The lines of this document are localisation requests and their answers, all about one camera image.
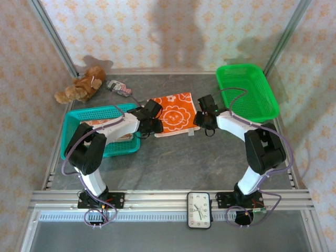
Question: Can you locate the grey slotted cable duct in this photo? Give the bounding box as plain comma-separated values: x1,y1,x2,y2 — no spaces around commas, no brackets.
39,212,305,221

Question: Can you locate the striped toy car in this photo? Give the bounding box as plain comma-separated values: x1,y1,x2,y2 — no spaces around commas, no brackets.
106,79,133,98

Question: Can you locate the wide aluminium frame rail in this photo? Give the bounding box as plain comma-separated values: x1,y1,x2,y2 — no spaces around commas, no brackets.
28,190,314,211

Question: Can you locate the teal plastic basket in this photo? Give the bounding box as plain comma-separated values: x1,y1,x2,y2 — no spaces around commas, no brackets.
60,103,142,160

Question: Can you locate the orange lion towel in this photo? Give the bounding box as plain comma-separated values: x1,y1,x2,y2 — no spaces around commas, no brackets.
150,91,202,139

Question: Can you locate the white analog clock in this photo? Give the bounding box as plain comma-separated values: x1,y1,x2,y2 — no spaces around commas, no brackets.
186,191,213,230

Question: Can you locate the brown teddy bear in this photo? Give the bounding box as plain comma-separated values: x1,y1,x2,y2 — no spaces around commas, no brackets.
54,65,107,104

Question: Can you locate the aluminium frame post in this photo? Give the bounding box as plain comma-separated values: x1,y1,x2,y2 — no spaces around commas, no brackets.
262,0,313,77
27,0,79,78

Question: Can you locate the green plastic basket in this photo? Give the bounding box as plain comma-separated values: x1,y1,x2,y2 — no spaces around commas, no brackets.
215,64,280,123

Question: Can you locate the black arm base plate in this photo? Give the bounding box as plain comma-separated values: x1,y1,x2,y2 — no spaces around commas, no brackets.
77,191,125,210
215,191,263,210

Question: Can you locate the aluminium frame beam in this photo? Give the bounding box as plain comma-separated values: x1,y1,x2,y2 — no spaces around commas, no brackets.
300,209,330,252
19,207,43,252

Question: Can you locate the orange cream character towel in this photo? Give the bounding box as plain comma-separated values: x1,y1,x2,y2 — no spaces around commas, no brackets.
80,119,134,142

